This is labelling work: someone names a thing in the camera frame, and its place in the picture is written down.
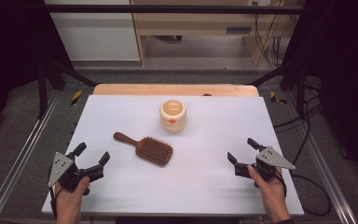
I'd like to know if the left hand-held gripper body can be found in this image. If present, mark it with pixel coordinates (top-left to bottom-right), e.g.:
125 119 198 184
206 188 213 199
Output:
48 151 104 196

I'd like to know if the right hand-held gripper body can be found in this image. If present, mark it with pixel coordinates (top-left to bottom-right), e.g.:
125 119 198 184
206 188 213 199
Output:
234 145 296 188

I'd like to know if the brown wooden hairbrush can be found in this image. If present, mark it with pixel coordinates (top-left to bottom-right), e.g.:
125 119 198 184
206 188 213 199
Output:
113 132 174 167

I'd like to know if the cream ceramic cup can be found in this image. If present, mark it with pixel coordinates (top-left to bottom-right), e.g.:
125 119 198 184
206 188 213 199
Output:
158 99 187 134

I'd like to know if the person's left hand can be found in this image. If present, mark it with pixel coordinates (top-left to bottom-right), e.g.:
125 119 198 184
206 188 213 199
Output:
54 175 91 217

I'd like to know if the person's right hand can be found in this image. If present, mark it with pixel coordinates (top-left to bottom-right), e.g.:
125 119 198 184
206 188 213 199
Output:
247 165 291 223

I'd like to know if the yellow black hazard tape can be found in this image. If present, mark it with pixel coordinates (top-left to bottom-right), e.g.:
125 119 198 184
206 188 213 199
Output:
70 90 84 106
269 91 288 105

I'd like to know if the white table board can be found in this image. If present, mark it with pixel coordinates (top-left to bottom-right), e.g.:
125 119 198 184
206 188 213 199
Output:
41 94 305 217

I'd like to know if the light wooden table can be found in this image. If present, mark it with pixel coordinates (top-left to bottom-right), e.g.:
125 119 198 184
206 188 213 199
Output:
92 83 260 97

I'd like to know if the white cabinet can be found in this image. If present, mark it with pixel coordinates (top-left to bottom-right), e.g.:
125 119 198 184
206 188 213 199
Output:
43 0 141 63

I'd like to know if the dark curtain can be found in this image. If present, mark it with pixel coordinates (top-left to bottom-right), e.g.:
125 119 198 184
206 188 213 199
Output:
283 0 358 183
0 0 74 143

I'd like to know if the light wooden desk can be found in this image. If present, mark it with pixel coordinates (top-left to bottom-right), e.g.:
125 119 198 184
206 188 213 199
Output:
130 0 306 67

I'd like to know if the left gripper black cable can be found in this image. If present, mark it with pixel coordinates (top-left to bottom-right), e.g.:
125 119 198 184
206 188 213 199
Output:
47 178 63 218

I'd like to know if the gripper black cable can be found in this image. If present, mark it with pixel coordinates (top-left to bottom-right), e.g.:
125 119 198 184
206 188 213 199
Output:
274 169 333 217
47 178 63 218

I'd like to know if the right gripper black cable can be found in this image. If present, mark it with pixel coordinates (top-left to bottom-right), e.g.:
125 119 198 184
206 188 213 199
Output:
274 169 333 217

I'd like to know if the black floor cable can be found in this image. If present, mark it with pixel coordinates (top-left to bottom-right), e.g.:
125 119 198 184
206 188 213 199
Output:
273 78 324 166

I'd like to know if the aluminium frame rail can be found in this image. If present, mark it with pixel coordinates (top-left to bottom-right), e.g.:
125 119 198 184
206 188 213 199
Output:
301 133 358 224
0 90 61 224

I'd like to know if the black frame strut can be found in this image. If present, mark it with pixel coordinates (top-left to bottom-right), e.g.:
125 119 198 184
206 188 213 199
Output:
248 60 308 119
36 59 99 119

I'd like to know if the bundle of hanging cables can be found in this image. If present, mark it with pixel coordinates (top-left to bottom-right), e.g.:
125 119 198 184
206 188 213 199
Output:
253 1 302 68

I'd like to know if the black horizontal frame bar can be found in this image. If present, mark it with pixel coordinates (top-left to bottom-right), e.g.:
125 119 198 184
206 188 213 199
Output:
43 4 309 15

